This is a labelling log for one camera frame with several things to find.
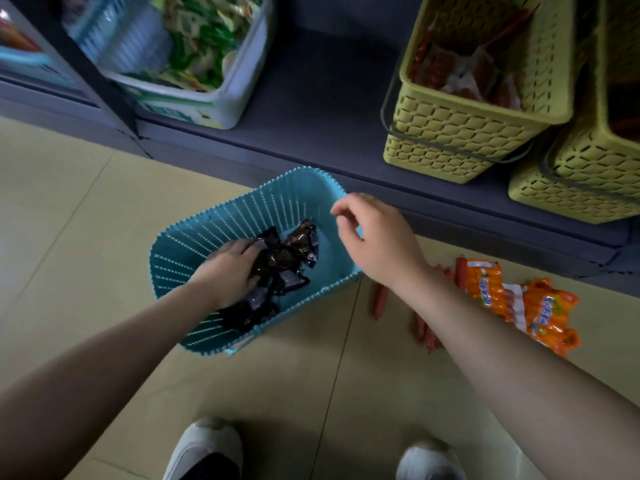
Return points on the person's right hand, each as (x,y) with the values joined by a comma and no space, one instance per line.
(385,244)

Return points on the person's left hand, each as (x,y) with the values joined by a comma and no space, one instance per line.
(225,274)

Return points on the person's left fingers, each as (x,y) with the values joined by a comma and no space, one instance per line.
(248,252)

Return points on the person's right thumb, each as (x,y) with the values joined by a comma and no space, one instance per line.
(344,225)

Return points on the pile of dark snack packets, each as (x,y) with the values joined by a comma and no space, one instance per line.
(282,264)

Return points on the person's left forearm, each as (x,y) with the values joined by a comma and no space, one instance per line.
(100,374)

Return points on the person's right forearm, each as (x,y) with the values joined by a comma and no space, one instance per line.
(510,374)

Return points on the blue plastic basket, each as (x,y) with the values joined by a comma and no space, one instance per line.
(210,229)

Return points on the red sausage stick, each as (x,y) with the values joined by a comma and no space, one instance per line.
(460,272)
(379,300)

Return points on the grey store shelf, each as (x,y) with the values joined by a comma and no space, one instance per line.
(325,104)

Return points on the yellow plastic basket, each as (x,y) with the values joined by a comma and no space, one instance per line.
(450,129)
(585,179)

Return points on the white plastic bin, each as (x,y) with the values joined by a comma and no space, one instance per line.
(200,107)

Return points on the orange sausage pack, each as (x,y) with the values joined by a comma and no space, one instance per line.
(487,287)
(550,317)

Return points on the pile of red sausage packets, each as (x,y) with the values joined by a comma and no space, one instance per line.
(465,74)

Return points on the person's left white shoe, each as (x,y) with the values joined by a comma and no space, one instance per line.
(207,447)

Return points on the person's white shoe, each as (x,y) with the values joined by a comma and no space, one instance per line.
(427,464)
(207,447)

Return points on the pile of green snack packets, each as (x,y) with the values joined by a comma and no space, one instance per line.
(205,39)

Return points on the dark trouser leg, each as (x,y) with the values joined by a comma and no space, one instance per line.
(206,469)

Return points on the person's right white shoe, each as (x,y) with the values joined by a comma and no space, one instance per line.
(427,464)

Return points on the black shelf post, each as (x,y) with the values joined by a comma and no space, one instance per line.
(85,64)

